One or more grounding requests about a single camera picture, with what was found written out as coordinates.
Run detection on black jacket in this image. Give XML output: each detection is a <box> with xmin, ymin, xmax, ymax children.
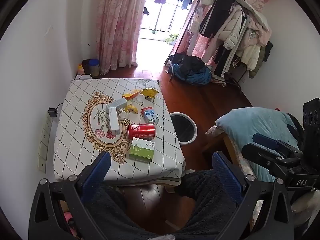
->
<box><xmin>200</xmin><ymin>0</ymin><xmax>235</xmax><ymax>39</ymax></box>

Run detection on dark box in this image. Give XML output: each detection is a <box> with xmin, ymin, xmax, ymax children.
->
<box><xmin>82</xmin><ymin>59</ymin><xmax>93</xmax><ymax>77</ymax></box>

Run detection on potted plant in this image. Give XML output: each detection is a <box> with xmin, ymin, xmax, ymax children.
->
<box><xmin>165</xmin><ymin>34</ymin><xmax>179</xmax><ymax>45</ymax></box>

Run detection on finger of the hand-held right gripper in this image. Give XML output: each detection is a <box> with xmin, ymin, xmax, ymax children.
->
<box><xmin>241</xmin><ymin>143</ymin><xmax>300</xmax><ymax>180</ymax></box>
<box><xmin>252</xmin><ymin>133</ymin><xmax>304</xmax><ymax>159</ymax></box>

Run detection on light blue pillow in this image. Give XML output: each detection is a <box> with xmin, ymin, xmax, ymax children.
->
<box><xmin>215</xmin><ymin>107</ymin><xmax>299</xmax><ymax>183</ymax></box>

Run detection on white round bin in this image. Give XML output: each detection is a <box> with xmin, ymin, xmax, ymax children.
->
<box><xmin>169</xmin><ymin>112</ymin><xmax>198</xmax><ymax>144</ymax></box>

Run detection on red soda can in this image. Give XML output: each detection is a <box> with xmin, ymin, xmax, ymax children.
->
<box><xmin>127</xmin><ymin>124</ymin><xmax>157</xmax><ymax>141</ymax></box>

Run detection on yellow cigarette box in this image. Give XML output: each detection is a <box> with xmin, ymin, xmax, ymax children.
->
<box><xmin>122</xmin><ymin>90</ymin><xmax>143</xmax><ymax>99</ymax></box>

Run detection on black clothes pile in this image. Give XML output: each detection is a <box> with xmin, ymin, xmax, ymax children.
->
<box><xmin>172</xmin><ymin>52</ymin><xmax>208</xmax><ymax>80</ymax></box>

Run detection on cream jacket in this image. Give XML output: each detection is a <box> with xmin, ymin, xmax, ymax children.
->
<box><xmin>241</xmin><ymin>44</ymin><xmax>260</xmax><ymax>70</ymax></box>

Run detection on person's leg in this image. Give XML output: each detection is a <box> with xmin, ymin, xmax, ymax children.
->
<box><xmin>85</xmin><ymin>186</ymin><xmax>163</xmax><ymax>240</ymax></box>
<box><xmin>172</xmin><ymin>169</ymin><xmax>252</xmax><ymax>240</ymax></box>

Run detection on wooden chair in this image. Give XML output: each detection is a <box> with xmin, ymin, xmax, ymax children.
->
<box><xmin>222</xmin><ymin>132</ymin><xmax>250</xmax><ymax>178</ymax></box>

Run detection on white power strip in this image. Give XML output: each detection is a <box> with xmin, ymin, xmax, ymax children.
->
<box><xmin>37</xmin><ymin>112</ymin><xmax>54</xmax><ymax>173</ymax></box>

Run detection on pink jacket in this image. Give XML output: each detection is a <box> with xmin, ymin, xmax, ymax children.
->
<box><xmin>252</xmin><ymin>22</ymin><xmax>272</xmax><ymax>47</ymax></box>

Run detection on clothes rack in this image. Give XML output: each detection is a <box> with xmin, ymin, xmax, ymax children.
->
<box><xmin>169</xmin><ymin>0</ymin><xmax>274</xmax><ymax>83</ymax></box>

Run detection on blue white milk carton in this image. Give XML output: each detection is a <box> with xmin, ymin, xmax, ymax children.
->
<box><xmin>141</xmin><ymin>107</ymin><xmax>159</xmax><ymax>124</ymax></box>

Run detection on checked floral tablecloth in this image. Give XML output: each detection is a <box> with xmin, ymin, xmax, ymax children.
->
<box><xmin>52</xmin><ymin>78</ymin><xmax>186</xmax><ymax>187</ymax></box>

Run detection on black striped pants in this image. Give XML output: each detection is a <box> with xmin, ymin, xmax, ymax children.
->
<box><xmin>215</xmin><ymin>47</ymin><xmax>235</xmax><ymax>77</ymax></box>

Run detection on crumpled white tissue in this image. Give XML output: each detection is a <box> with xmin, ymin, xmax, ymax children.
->
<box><xmin>117</xmin><ymin>107</ymin><xmax>129</xmax><ymax>120</ymax></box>

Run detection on long white box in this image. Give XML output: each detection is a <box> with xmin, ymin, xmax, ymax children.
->
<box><xmin>108</xmin><ymin>107</ymin><xmax>120</xmax><ymax>135</ymax></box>

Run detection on person's left leg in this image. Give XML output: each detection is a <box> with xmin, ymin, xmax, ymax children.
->
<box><xmin>85</xmin><ymin>186</ymin><xmax>163</xmax><ymax>240</ymax></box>

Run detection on grey white box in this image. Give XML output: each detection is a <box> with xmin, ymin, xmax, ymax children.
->
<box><xmin>105</xmin><ymin>97</ymin><xmax>128</xmax><ymax>113</ymax></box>

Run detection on person's right forearm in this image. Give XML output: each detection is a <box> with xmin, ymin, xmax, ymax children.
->
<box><xmin>291</xmin><ymin>190</ymin><xmax>320</xmax><ymax>222</ymax></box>

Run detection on person's right leg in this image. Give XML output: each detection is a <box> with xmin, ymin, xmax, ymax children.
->
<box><xmin>172</xmin><ymin>169</ymin><xmax>252</xmax><ymax>240</ymax></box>

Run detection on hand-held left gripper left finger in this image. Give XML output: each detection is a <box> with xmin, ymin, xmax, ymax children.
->
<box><xmin>28</xmin><ymin>151</ymin><xmax>112</xmax><ymax>240</ymax></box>

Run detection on white puffer jacket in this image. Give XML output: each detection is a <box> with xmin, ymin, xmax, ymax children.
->
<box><xmin>224</xmin><ymin>0</ymin><xmax>269</xmax><ymax>50</ymax></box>

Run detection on green white medicine box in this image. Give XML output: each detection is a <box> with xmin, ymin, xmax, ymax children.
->
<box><xmin>129</xmin><ymin>139</ymin><xmax>155</xmax><ymax>163</ymax></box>

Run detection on jar with blue lid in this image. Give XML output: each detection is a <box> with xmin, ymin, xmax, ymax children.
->
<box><xmin>89</xmin><ymin>59</ymin><xmax>100</xmax><ymax>77</ymax></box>

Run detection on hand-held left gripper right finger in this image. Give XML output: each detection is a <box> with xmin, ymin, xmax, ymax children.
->
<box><xmin>212</xmin><ymin>151</ymin><xmax>295</xmax><ymax>240</ymax></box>

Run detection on yellow snack packet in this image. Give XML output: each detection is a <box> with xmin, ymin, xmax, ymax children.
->
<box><xmin>141</xmin><ymin>87</ymin><xmax>158</xmax><ymax>99</ymax></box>

